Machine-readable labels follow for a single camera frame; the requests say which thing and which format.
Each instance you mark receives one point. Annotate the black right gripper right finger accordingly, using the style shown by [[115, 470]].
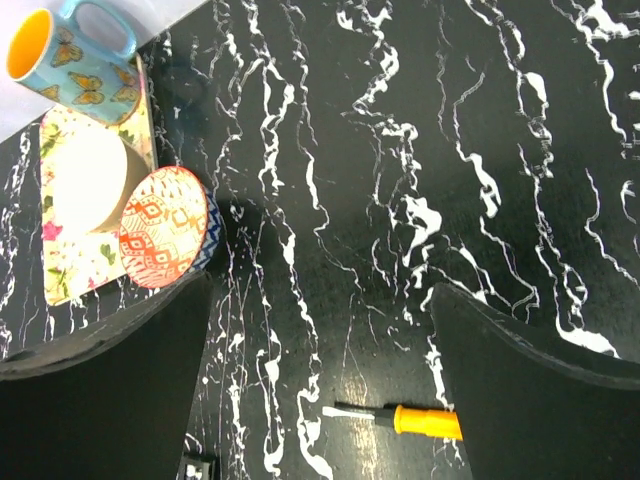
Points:
[[531, 405]]

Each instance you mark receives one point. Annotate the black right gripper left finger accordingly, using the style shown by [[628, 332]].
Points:
[[111, 400]]

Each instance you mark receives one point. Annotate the yellow handled screwdriver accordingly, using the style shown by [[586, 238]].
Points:
[[432, 423]]

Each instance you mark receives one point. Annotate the black remote control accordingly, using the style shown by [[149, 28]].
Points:
[[197, 467]]

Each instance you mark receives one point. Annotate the floral rectangular tray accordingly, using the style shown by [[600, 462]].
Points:
[[75, 262]]

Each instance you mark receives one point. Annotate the orange patterned bowl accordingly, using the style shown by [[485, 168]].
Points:
[[171, 226]]

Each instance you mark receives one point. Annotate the white bowl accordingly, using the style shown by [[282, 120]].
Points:
[[95, 173]]

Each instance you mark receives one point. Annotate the blue butterfly mug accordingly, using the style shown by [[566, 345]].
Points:
[[51, 56]]

